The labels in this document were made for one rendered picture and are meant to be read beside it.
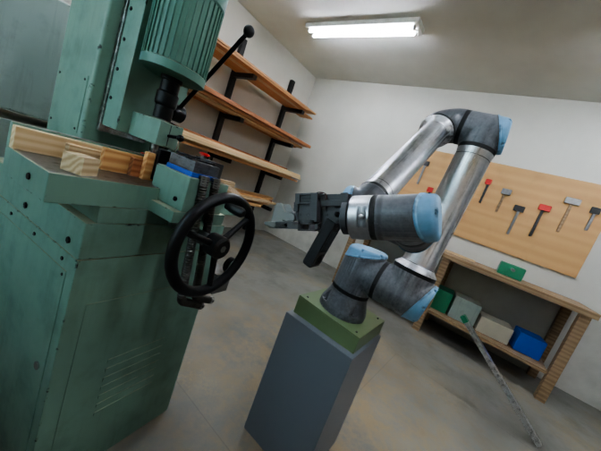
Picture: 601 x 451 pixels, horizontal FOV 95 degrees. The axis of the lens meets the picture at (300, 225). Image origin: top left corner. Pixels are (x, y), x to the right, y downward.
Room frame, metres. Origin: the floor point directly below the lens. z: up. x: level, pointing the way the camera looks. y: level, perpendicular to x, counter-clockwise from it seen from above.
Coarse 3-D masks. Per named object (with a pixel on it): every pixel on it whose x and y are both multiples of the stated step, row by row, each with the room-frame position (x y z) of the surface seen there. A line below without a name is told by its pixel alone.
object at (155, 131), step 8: (136, 112) 0.84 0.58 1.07; (136, 120) 0.83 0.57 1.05; (144, 120) 0.82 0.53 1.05; (152, 120) 0.80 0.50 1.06; (160, 120) 0.79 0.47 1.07; (136, 128) 0.83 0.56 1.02; (144, 128) 0.81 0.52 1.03; (152, 128) 0.80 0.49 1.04; (160, 128) 0.79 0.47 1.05; (168, 128) 0.81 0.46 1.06; (176, 128) 0.83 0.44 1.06; (136, 136) 0.82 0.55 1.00; (144, 136) 0.81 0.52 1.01; (152, 136) 0.79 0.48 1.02; (160, 136) 0.79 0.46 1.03; (152, 144) 0.83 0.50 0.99; (160, 144) 0.80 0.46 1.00; (168, 144) 0.82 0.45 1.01; (176, 144) 0.85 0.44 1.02
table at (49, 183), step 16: (16, 160) 0.56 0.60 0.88; (32, 160) 0.54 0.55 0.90; (48, 160) 0.58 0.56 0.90; (16, 176) 0.55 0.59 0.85; (32, 176) 0.52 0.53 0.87; (48, 176) 0.50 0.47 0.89; (64, 176) 0.52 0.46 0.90; (80, 176) 0.55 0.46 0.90; (96, 176) 0.59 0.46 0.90; (112, 176) 0.65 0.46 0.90; (128, 176) 0.71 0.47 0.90; (32, 192) 0.52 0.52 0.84; (48, 192) 0.50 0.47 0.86; (64, 192) 0.52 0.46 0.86; (80, 192) 0.55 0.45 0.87; (96, 192) 0.57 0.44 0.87; (112, 192) 0.60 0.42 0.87; (128, 192) 0.63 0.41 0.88; (144, 192) 0.67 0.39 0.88; (144, 208) 0.68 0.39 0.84; (160, 208) 0.67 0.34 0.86; (224, 208) 0.94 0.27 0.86
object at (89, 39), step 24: (72, 0) 0.90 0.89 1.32; (96, 0) 0.84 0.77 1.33; (120, 0) 0.84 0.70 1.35; (72, 24) 0.89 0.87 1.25; (96, 24) 0.83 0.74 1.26; (72, 48) 0.88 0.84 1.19; (96, 48) 0.82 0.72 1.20; (72, 72) 0.86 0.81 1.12; (96, 72) 0.82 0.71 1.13; (72, 96) 0.85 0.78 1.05; (96, 96) 0.83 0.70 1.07; (48, 120) 0.90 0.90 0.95; (72, 120) 0.83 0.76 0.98; (96, 120) 0.84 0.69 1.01; (120, 144) 0.92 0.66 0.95; (144, 144) 0.99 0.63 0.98
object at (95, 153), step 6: (66, 144) 0.65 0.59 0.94; (72, 144) 0.66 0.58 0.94; (66, 150) 0.65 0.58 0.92; (72, 150) 0.65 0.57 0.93; (78, 150) 0.66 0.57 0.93; (84, 150) 0.67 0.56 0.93; (90, 150) 0.68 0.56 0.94; (96, 150) 0.69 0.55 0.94; (90, 156) 0.69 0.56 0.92; (96, 156) 0.70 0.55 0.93; (222, 180) 1.11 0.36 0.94
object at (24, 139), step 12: (12, 132) 0.58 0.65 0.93; (24, 132) 0.58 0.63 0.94; (36, 132) 0.60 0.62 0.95; (12, 144) 0.57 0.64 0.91; (24, 144) 0.59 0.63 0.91; (36, 144) 0.60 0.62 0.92; (48, 144) 0.62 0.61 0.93; (60, 144) 0.64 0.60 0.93; (84, 144) 0.69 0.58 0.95; (60, 156) 0.65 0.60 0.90
